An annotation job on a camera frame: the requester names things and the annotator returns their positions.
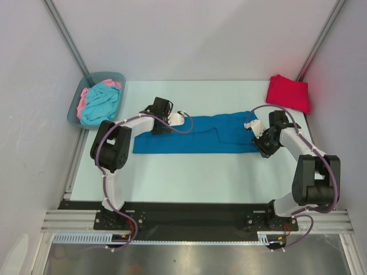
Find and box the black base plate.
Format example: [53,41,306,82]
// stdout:
[244,210,299,232]
[93,209,147,231]

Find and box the black front mat strip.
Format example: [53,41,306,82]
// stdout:
[57,200,335,243]

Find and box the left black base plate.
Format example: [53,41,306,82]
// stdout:
[93,209,147,231]

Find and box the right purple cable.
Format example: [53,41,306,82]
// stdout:
[245,104,338,252]

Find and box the pink t shirt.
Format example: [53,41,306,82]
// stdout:
[76,78,123,119]

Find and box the folded red t shirt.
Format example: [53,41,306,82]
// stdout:
[266,74,311,115]

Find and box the purple cable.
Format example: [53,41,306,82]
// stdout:
[93,111,194,253]
[245,104,338,252]

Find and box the aluminium corner post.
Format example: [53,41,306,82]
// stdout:
[295,0,349,82]
[41,0,89,76]

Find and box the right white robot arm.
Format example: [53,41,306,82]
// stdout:
[244,109,341,230]

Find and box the left slotted cable duct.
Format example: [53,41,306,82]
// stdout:
[53,233,131,244]

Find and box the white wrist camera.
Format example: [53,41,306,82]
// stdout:
[244,119,266,139]
[167,111,185,127]

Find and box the light blue t shirt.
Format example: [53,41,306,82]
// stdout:
[81,82,123,127]

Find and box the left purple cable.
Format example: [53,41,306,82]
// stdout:
[93,111,194,253]

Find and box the left aluminium corner post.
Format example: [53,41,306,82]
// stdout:
[41,0,89,76]

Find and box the right slotted cable duct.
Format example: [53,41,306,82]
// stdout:
[257,231,287,246]

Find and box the right aluminium corner post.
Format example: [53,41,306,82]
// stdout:
[295,0,349,82]

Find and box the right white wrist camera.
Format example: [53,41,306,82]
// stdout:
[244,119,266,139]

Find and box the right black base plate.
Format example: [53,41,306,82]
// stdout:
[244,210,299,232]

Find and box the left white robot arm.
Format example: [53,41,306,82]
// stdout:
[90,97,173,229]

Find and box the slotted cable duct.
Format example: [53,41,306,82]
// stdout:
[257,231,287,246]
[53,233,131,244]

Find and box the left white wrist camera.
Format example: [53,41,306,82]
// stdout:
[167,111,185,127]

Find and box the aluminium front rail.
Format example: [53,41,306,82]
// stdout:
[41,210,354,234]

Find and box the dark blue t shirt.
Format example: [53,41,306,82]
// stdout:
[132,112,259,154]

